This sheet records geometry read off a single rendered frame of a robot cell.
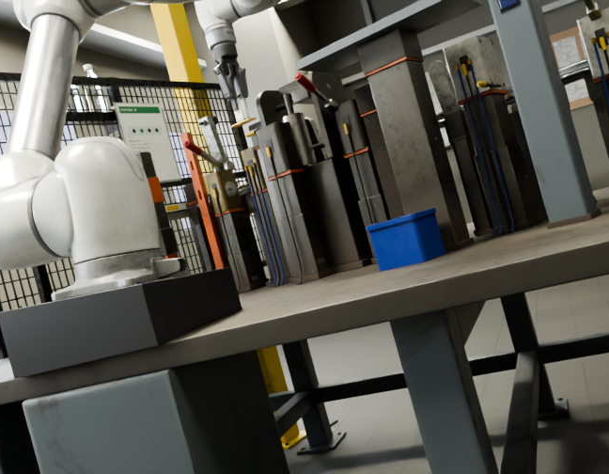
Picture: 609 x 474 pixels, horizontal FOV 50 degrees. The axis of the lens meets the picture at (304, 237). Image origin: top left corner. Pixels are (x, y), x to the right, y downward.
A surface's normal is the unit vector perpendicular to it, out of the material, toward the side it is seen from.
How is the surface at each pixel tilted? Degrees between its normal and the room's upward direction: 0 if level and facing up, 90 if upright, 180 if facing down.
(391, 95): 90
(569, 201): 90
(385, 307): 90
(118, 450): 90
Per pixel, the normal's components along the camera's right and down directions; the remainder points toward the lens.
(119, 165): 0.58, -0.40
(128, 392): -0.34, 0.09
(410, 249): -0.58, 0.15
